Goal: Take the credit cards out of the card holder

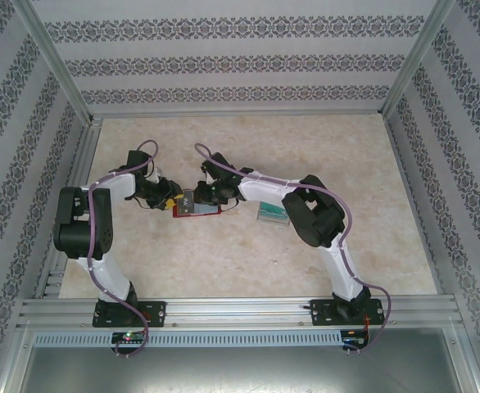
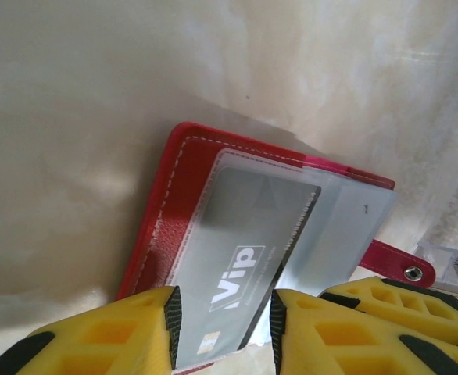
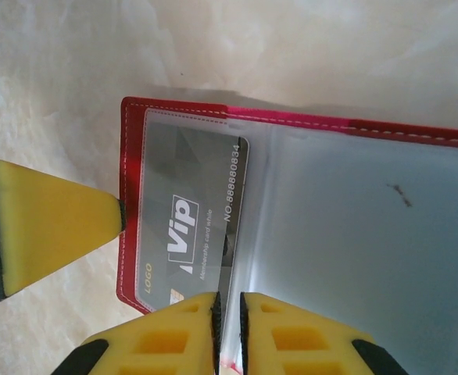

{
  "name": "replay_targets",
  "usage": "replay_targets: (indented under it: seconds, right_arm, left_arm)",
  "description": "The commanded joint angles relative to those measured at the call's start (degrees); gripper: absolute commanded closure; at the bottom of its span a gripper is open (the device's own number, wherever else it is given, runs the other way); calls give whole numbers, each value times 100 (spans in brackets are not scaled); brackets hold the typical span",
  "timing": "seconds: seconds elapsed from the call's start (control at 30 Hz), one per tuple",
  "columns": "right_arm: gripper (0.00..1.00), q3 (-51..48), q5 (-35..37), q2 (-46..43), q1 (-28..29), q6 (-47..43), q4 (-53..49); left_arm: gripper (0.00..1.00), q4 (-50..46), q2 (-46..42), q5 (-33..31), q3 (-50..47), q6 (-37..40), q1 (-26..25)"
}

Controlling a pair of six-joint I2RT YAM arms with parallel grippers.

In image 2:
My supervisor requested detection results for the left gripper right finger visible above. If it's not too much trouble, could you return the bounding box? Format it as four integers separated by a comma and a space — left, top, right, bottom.
270, 287, 458, 375

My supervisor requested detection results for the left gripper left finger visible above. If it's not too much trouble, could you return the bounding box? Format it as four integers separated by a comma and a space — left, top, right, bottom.
13, 286, 184, 375

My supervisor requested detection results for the red leather card holder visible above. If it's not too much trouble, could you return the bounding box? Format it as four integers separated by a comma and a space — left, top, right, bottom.
114, 121, 436, 375

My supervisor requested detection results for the grey VIP card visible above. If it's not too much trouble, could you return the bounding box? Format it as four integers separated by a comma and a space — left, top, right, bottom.
173, 166, 323, 370

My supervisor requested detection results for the clear plastic tray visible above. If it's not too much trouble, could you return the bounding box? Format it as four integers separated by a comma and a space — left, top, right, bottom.
410, 241, 458, 304

